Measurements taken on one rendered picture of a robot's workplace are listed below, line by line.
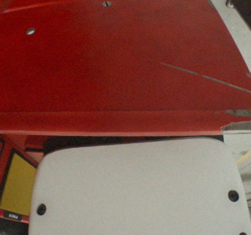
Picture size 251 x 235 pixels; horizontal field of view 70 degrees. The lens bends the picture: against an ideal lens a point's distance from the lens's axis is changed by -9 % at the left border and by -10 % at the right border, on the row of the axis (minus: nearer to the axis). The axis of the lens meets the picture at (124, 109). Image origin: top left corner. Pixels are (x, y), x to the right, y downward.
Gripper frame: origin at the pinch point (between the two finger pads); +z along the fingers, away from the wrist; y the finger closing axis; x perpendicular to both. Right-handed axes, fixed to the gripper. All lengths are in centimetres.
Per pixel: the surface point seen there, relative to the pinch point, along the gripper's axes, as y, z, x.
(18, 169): -9.7, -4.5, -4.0
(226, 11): 47, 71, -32
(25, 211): -10.0, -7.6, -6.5
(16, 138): -23.7, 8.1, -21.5
